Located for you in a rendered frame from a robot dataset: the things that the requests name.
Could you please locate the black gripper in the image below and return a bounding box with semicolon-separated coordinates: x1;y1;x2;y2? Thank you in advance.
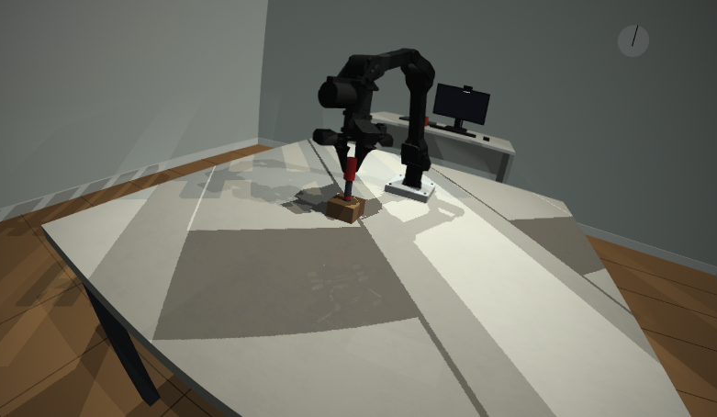
312;108;393;173

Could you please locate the brown square block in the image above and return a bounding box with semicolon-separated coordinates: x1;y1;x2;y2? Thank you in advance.
326;192;365;224

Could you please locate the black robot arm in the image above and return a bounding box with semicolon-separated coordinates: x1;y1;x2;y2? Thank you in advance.
319;48;435;188

